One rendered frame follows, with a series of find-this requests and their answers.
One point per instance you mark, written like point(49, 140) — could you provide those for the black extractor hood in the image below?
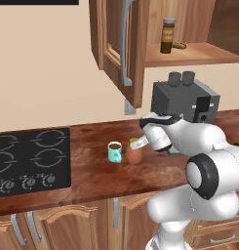
point(36, 1)

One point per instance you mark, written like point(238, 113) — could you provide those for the black hob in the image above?
point(30, 162)

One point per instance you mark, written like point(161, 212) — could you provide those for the brown round object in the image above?
point(134, 157)

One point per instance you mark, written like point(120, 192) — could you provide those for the wooden wall cabinet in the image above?
point(195, 29)

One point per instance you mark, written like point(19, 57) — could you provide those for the wooden cupboard door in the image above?
point(134, 224)
point(2, 237)
point(75, 228)

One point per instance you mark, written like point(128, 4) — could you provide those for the dark grey coffee machine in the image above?
point(176, 101)

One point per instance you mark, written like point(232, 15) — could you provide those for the brown bottle with grey cap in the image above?
point(167, 37)

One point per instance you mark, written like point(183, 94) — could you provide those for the yellow-brown lying bottle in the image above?
point(180, 45)

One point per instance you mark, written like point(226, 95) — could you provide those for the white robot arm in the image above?
point(202, 143)

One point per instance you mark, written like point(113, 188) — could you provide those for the wooden drawer front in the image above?
point(221, 222)
point(202, 243)

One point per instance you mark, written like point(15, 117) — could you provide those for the wooden cabinet door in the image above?
point(106, 39)

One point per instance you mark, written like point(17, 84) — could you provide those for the grey wall socket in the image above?
point(129, 109)

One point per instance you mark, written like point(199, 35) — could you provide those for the teal mug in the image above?
point(114, 154)

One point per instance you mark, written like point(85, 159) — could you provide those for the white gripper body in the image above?
point(140, 143)

